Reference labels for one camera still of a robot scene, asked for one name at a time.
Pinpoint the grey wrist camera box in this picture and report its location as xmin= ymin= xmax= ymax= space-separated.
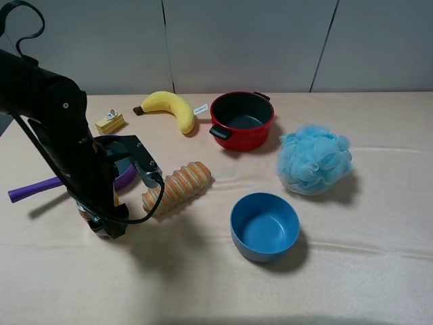
xmin=114 ymin=135 xmax=163 ymax=188

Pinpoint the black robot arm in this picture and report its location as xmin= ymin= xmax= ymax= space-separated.
xmin=1 ymin=51 xmax=129 ymax=239

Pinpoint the red cooking pot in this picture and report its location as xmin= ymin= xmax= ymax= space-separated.
xmin=209 ymin=91 xmax=275 ymax=152

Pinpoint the yellow drink can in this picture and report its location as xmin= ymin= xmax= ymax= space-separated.
xmin=76 ymin=192 xmax=120 ymax=221

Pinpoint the purple frying pan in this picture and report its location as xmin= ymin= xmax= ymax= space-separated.
xmin=8 ymin=135 xmax=137 ymax=203

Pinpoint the blue mesh bath sponge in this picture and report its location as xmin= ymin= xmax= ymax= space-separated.
xmin=276 ymin=125 xmax=352 ymax=196

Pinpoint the yellow plush banana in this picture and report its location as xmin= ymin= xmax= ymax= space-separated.
xmin=133 ymin=91 xmax=208 ymax=135

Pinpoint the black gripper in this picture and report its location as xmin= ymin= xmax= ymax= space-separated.
xmin=28 ymin=116 xmax=131 ymax=239

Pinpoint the blue plastic bowl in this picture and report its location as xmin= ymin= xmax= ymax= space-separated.
xmin=230 ymin=192 xmax=300 ymax=263

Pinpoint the ridged bread loaf toy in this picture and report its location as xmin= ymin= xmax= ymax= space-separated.
xmin=153 ymin=161 xmax=211 ymax=217

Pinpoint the yellow cake slice toy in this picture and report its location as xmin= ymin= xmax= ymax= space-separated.
xmin=95 ymin=110 xmax=126 ymax=135

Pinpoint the black camera cable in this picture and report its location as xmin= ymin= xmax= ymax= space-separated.
xmin=9 ymin=111 xmax=166 ymax=225

